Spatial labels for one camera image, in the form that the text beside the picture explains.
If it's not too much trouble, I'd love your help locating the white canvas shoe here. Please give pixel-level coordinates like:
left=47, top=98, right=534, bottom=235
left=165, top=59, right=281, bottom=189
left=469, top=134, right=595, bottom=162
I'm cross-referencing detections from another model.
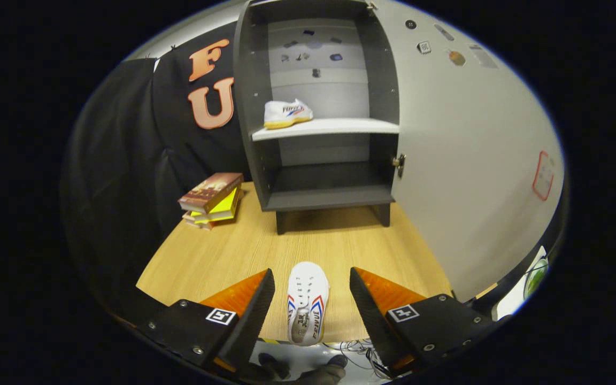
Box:
left=264, top=99, right=314, bottom=130
left=287, top=261, right=330, bottom=347

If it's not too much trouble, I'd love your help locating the tangle of thin cables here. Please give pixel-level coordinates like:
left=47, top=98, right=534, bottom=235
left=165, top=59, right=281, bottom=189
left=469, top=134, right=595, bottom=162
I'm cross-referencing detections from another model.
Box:
left=335, top=340, right=390, bottom=378

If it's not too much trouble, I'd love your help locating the white paper sheet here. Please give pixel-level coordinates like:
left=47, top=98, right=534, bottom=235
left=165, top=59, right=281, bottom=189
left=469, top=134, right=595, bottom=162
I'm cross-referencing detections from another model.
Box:
left=495, top=246, right=549, bottom=321

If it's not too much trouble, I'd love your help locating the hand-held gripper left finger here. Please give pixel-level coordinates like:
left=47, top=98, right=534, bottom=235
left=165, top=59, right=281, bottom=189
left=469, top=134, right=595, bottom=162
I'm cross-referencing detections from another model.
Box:
left=137, top=268, right=276, bottom=375

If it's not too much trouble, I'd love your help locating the green round object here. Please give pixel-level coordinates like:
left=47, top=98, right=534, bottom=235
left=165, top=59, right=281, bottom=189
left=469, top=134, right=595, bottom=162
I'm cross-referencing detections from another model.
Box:
left=524, top=259, right=549, bottom=299

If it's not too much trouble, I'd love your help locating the person's foot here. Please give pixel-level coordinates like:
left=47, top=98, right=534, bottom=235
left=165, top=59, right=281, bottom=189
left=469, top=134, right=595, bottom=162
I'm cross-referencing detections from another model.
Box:
left=297, top=355, right=348, bottom=385
left=259, top=353, right=290, bottom=381

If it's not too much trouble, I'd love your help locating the dark grey shoe cabinet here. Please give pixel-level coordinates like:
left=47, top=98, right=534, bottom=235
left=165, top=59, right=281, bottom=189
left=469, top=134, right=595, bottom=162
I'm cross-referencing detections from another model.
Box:
left=233, top=0, right=401, bottom=236

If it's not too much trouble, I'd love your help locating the light grey shoe cabinet door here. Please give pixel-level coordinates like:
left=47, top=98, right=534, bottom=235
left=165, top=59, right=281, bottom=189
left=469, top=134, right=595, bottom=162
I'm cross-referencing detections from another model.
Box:
left=367, top=0, right=566, bottom=303

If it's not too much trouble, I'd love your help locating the yellow cover book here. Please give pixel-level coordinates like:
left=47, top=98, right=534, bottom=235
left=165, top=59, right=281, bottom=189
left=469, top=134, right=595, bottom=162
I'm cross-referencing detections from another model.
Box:
left=189, top=187, right=242, bottom=224

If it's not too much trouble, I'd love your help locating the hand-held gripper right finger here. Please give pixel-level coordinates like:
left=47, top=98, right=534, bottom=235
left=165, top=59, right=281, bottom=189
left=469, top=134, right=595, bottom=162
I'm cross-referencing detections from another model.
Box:
left=349, top=266, right=502, bottom=378

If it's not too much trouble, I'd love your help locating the thin pale book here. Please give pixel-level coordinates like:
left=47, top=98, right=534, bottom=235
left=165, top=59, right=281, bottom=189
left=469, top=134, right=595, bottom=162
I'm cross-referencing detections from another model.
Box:
left=182, top=211, right=234, bottom=230

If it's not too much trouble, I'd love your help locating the brown cover book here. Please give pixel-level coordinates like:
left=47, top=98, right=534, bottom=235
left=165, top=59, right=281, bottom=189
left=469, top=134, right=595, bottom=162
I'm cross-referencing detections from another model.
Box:
left=178, top=172, right=244, bottom=213

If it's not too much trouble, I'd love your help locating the white cabinet shelf board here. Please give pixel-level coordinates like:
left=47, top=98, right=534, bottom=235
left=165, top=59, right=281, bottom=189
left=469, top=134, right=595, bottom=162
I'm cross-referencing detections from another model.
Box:
left=252, top=118, right=401, bottom=142

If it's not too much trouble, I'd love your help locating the black backdrop cloth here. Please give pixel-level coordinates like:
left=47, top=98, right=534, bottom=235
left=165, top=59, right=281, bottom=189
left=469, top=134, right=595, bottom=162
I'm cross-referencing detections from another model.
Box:
left=62, top=21, right=250, bottom=321

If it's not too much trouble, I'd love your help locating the person's left foot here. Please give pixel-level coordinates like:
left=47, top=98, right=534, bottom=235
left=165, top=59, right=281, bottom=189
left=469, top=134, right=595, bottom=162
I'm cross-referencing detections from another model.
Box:
left=259, top=353, right=290, bottom=381

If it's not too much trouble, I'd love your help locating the person's right foot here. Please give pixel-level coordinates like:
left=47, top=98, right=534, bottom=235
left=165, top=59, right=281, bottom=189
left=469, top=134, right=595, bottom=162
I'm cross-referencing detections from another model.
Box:
left=297, top=355, right=348, bottom=385

